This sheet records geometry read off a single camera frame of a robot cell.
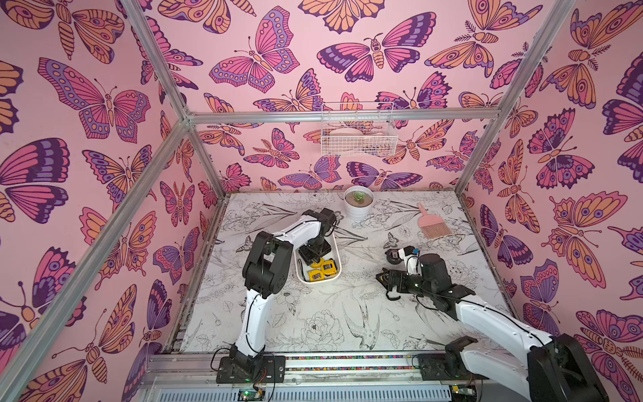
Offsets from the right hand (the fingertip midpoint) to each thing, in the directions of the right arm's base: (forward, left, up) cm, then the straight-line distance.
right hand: (382, 278), depth 84 cm
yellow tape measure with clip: (+7, +18, -5) cm, 20 cm away
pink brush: (+28, -26, -8) cm, 39 cm away
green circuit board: (-32, +40, -9) cm, 52 cm away
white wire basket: (+48, +8, +26) cm, 55 cm away
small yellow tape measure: (+3, +23, -5) cm, 23 cm away
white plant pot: (+33, +6, +2) cm, 33 cm away
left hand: (+13, +20, -8) cm, 25 cm away
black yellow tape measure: (+8, +22, -6) cm, 25 cm away
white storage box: (+7, +28, -8) cm, 30 cm away
